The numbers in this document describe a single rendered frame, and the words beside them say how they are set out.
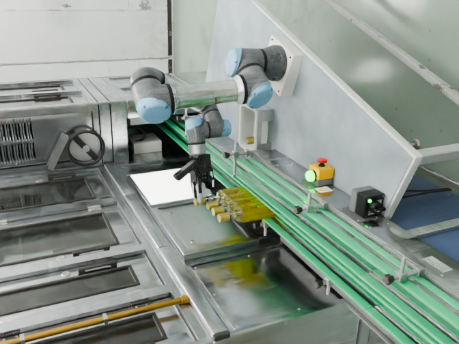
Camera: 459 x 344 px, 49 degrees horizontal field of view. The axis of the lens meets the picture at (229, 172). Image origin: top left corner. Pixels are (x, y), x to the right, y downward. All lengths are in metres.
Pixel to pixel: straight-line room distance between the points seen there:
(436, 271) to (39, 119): 2.13
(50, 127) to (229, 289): 1.49
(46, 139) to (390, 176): 1.89
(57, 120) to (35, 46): 2.74
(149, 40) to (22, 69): 1.36
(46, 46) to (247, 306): 4.26
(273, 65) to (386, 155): 0.64
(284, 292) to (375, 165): 0.56
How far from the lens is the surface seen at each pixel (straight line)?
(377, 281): 1.60
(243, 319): 1.74
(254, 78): 1.96
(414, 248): 1.63
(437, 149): 1.83
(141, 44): 5.76
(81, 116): 2.91
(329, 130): 1.98
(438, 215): 1.93
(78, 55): 5.64
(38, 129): 2.90
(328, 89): 1.97
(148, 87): 1.85
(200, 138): 2.08
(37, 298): 1.94
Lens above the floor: 1.90
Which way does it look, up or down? 24 degrees down
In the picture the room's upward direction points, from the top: 98 degrees counter-clockwise
